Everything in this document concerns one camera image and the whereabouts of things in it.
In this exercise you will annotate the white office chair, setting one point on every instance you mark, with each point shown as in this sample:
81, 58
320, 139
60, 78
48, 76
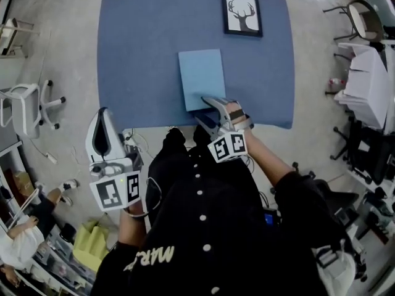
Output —
27, 109

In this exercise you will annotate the white book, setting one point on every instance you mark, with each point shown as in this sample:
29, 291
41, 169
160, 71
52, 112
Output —
202, 76

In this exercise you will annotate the black office chair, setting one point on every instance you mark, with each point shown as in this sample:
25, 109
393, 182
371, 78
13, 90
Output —
367, 156

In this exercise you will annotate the person's black jacket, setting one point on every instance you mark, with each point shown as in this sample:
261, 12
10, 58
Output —
222, 227

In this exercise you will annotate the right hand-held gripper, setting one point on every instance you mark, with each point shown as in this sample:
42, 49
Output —
230, 146

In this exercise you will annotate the person's right forearm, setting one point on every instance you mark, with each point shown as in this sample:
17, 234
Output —
268, 159

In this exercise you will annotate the table with blue cloth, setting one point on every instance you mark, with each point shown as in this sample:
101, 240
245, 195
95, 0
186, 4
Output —
139, 57

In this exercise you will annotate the person's right hand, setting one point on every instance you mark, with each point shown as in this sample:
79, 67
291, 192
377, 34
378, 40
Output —
239, 116

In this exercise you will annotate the white power strip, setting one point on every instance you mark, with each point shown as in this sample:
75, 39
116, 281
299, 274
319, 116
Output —
52, 158
131, 139

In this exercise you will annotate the person's wristband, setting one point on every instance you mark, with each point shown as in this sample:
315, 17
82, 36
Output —
135, 214

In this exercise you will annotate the white cloth covered table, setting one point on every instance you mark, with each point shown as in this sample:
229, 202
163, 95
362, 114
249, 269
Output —
367, 85

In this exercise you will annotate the person's left forearm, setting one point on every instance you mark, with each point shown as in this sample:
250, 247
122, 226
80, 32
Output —
131, 227

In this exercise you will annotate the dark metal frame chair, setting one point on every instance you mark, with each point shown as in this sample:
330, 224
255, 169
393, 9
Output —
364, 20

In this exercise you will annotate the black box with blue screen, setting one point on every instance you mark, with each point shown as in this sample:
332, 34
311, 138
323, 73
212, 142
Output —
271, 218

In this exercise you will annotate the black framed picture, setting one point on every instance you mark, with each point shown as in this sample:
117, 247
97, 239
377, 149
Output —
242, 12

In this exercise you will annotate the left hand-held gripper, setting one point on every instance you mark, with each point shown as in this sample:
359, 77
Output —
115, 190

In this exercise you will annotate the yellow-green bag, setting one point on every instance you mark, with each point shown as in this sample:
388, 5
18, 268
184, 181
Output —
91, 245

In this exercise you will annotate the red-capped bottle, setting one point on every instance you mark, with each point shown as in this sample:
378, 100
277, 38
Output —
337, 82

